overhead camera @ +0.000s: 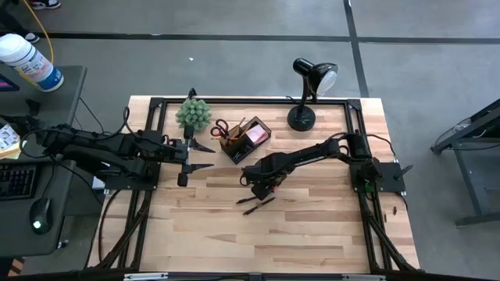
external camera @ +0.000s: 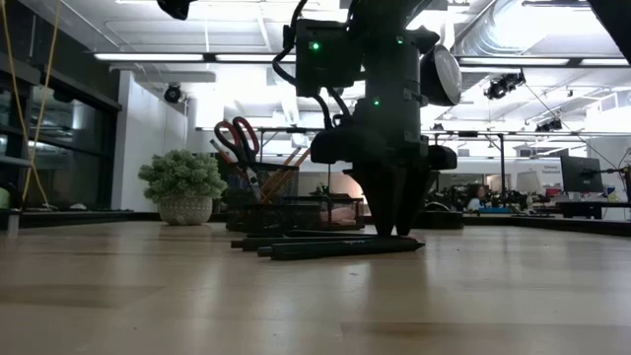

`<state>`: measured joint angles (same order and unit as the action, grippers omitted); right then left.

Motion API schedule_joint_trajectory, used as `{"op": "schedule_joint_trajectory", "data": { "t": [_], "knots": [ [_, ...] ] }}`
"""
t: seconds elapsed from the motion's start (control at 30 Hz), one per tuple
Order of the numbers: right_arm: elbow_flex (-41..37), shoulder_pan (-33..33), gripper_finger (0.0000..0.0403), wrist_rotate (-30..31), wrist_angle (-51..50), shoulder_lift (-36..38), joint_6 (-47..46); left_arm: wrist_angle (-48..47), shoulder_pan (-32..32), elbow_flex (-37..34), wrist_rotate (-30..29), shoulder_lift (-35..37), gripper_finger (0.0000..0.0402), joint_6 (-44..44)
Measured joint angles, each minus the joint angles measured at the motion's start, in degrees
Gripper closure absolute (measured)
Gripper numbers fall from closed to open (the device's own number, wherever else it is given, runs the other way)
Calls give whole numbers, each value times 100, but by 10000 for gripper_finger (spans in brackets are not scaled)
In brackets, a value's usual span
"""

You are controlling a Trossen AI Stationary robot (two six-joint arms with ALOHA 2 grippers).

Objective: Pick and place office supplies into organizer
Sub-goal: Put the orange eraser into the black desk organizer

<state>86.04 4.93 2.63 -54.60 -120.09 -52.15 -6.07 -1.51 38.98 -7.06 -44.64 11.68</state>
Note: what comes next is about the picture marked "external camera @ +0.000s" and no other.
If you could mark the dark office desk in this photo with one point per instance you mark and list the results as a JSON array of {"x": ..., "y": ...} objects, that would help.
[{"x": 586, "y": 209}]

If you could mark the black desk lamp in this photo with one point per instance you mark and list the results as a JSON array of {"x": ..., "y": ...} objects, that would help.
[{"x": 443, "y": 74}]

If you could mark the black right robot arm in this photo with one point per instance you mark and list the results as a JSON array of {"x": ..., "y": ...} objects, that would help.
[{"x": 394, "y": 64}]

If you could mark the orange pencil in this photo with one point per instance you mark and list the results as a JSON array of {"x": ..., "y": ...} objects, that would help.
[
  {"x": 292, "y": 157},
  {"x": 220, "y": 151},
  {"x": 303, "y": 157}
]

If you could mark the green plant in white pot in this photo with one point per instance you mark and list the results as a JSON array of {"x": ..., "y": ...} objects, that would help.
[{"x": 182, "y": 177}]

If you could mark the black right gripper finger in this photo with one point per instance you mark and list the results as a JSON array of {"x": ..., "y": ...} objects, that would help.
[
  {"x": 382, "y": 197},
  {"x": 411, "y": 197}
]

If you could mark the black ceiling spotlight cluster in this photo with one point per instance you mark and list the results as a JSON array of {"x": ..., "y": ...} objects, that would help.
[{"x": 503, "y": 86}]

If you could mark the person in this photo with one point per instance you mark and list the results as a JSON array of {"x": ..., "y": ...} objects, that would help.
[{"x": 478, "y": 197}]

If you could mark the black computer monitor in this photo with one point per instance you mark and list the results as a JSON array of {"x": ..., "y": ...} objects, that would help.
[{"x": 581, "y": 175}]

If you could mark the black aluminium table frame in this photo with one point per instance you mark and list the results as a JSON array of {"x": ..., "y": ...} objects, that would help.
[{"x": 98, "y": 217}]

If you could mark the silver ventilation duct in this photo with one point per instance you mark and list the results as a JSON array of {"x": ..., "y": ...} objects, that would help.
[{"x": 493, "y": 24}]

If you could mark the black mesh desk organizer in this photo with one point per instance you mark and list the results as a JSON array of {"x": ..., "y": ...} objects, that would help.
[{"x": 266, "y": 219}]

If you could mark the long ceiling light strip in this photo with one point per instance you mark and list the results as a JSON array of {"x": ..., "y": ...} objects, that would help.
[
  {"x": 606, "y": 62},
  {"x": 148, "y": 57},
  {"x": 512, "y": 61},
  {"x": 254, "y": 57}
]

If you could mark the black ceiling speaker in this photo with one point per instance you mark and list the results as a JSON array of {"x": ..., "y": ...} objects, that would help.
[{"x": 172, "y": 93}]

